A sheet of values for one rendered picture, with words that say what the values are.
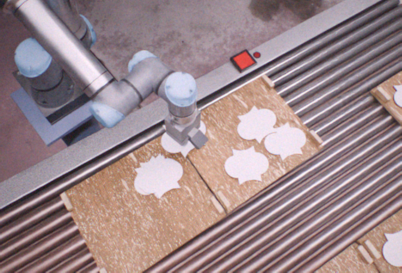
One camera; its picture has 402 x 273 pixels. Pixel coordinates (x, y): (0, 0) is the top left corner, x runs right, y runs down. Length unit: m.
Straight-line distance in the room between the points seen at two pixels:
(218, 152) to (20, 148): 1.51
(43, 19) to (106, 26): 1.92
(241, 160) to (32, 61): 0.73
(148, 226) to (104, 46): 1.72
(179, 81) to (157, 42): 1.81
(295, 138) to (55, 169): 0.82
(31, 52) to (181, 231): 0.72
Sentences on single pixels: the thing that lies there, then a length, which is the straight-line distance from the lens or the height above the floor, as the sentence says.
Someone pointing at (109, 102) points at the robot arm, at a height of 1.36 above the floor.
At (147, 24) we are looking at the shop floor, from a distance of 2.81.
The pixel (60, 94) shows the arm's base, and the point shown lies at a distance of 1.42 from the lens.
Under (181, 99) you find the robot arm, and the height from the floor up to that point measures 1.36.
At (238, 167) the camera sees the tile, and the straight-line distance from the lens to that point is 1.28.
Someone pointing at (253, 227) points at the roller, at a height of 0.92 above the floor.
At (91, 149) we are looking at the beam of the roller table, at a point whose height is 0.91.
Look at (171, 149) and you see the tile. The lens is 1.16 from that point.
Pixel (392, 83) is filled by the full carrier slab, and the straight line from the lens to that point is 1.61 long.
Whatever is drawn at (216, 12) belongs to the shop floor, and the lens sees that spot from 2.88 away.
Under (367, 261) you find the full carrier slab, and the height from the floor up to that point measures 0.96.
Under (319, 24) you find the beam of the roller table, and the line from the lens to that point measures 1.69.
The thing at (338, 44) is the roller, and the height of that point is 0.92.
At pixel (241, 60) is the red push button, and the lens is 1.50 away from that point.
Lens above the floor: 2.15
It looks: 66 degrees down
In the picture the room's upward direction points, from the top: 3 degrees clockwise
